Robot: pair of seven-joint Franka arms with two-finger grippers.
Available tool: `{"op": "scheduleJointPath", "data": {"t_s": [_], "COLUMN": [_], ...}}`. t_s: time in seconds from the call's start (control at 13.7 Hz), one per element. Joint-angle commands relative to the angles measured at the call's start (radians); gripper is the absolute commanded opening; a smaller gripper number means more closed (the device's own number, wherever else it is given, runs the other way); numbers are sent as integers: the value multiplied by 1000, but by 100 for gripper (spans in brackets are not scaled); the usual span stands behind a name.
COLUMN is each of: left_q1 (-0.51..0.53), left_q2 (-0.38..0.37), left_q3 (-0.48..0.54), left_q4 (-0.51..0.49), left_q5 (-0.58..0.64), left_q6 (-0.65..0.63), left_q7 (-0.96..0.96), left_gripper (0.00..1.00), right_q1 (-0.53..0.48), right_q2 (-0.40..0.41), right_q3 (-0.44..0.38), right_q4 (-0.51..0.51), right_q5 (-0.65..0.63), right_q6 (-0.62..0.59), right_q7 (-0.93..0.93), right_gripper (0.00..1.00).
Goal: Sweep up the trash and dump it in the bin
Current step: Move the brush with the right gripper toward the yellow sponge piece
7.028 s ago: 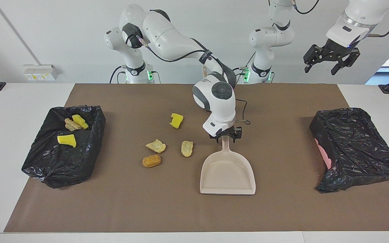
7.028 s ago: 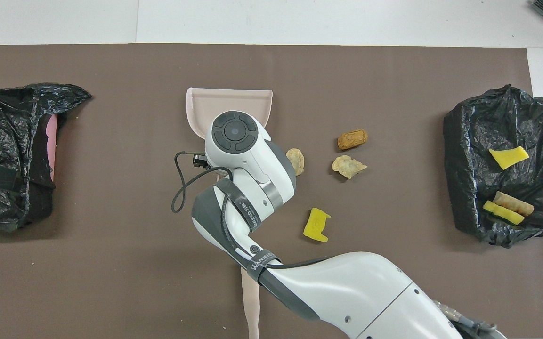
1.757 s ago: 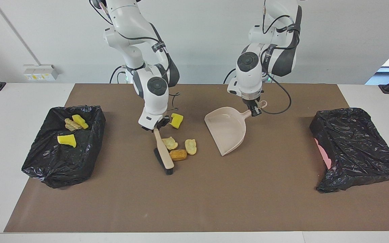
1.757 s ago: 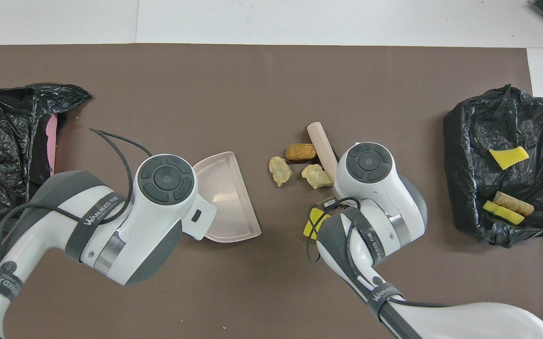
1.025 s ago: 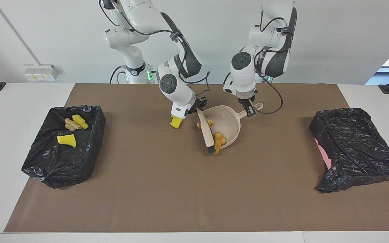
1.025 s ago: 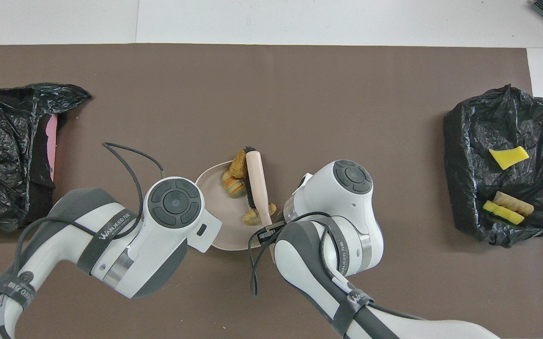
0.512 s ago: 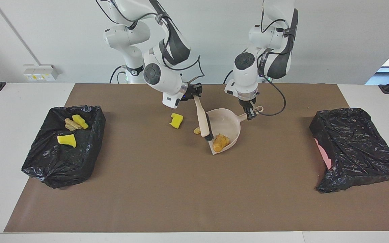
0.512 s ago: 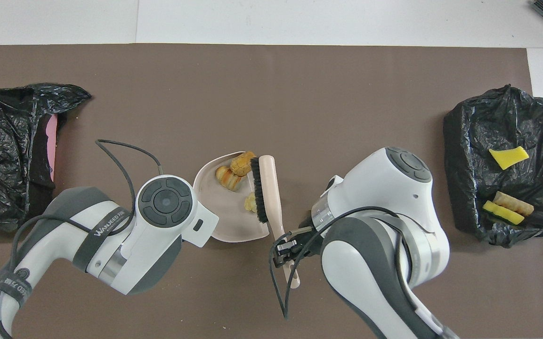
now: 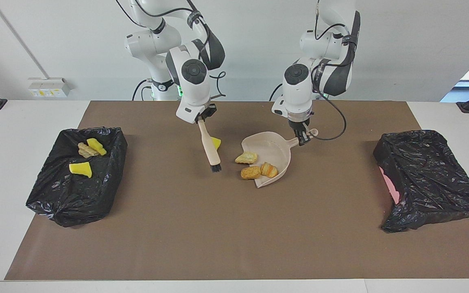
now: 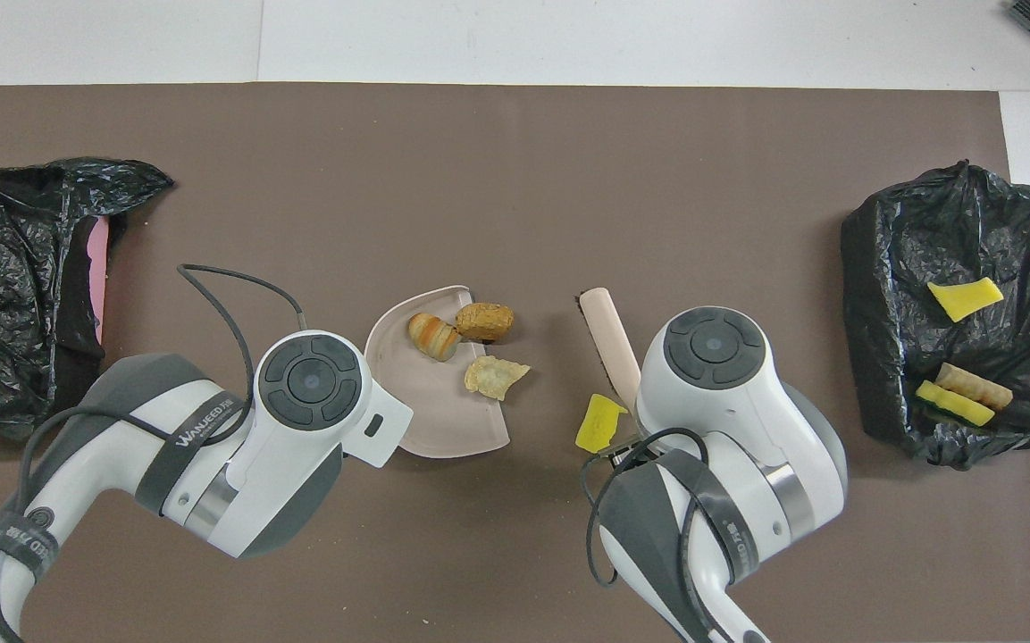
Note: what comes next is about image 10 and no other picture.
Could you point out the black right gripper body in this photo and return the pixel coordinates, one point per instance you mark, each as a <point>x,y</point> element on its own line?
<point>631,453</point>

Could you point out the yellow sponge piece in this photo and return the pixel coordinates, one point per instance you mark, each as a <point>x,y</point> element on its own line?
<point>599,424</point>

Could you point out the beige hand brush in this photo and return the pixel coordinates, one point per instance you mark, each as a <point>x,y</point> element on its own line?
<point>608,335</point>

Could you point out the jagged pale sponge scrap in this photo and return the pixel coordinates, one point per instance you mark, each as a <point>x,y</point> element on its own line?
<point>495,375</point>

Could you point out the beige plastic dustpan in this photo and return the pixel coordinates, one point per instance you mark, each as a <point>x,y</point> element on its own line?
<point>443,411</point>

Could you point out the brown sponge chunk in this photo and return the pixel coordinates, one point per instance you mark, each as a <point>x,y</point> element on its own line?
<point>485,321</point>

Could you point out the round pale sponge scrap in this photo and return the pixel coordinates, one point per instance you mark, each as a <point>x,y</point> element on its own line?
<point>434,337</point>

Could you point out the yellow green sponge block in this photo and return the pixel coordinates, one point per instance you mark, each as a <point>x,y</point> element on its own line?
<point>952,404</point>

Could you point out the long pale sponge scrap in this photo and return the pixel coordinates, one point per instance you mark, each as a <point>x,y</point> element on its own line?
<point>975,384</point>

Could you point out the wavy yellow green sponge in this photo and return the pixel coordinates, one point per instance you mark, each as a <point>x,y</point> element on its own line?
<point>964,299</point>

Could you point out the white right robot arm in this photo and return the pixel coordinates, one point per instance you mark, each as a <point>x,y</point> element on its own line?
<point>747,420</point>

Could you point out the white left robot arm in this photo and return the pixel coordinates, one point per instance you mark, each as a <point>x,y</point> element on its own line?
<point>363,415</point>

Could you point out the black bag bin pink inside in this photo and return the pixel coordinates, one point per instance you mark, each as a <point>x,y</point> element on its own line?
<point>5,268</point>

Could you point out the brown table mat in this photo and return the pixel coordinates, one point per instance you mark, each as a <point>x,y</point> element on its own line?
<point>479,179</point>

